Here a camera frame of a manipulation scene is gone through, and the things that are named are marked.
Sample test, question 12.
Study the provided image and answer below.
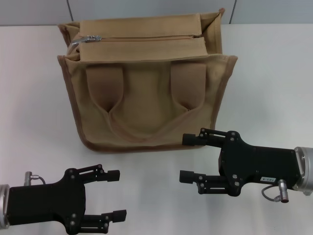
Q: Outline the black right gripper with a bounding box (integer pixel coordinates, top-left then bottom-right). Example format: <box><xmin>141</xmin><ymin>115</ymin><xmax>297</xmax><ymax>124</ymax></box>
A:
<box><xmin>179</xmin><ymin>127</ymin><xmax>302</xmax><ymax>196</ymax></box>

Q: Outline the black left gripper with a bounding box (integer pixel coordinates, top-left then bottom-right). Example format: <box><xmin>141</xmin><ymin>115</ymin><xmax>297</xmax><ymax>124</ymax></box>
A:
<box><xmin>6</xmin><ymin>164</ymin><xmax>127</xmax><ymax>234</ymax></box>

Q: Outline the khaki fabric food bag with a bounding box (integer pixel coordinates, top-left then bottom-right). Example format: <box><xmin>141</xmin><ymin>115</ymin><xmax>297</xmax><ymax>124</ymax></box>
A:
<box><xmin>56</xmin><ymin>7</ymin><xmax>239</xmax><ymax>149</ymax></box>

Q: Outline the silver metal zipper pull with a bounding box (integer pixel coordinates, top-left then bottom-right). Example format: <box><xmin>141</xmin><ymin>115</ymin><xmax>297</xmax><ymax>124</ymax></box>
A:
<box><xmin>71</xmin><ymin>35</ymin><xmax>102</xmax><ymax>46</ymax></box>

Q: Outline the left gripper cable with connector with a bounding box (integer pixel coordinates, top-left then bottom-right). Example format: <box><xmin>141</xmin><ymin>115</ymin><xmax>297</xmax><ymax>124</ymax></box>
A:
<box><xmin>23</xmin><ymin>171</ymin><xmax>46</xmax><ymax>186</ymax></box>

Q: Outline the gripper cable with connector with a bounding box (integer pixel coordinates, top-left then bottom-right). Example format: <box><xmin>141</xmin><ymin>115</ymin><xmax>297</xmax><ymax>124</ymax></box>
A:
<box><xmin>261</xmin><ymin>179</ymin><xmax>293</xmax><ymax>204</ymax></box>
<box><xmin>23</xmin><ymin>171</ymin><xmax>46</xmax><ymax>186</ymax></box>

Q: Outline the right gripper cable with connector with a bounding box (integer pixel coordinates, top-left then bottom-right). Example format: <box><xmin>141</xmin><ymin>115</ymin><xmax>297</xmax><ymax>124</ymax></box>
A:
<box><xmin>261</xmin><ymin>179</ymin><xmax>293</xmax><ymax>204</ymax></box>

